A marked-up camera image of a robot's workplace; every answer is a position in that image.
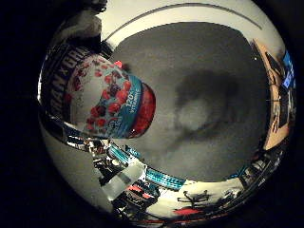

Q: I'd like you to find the cranberry grape juice bottle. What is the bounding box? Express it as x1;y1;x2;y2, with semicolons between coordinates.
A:
39;42;157;141

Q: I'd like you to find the teal bin storage rack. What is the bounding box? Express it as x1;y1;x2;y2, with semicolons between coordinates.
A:
106;143;187;192

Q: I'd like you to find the black office chair base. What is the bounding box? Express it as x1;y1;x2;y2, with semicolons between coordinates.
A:
177;189;212;208

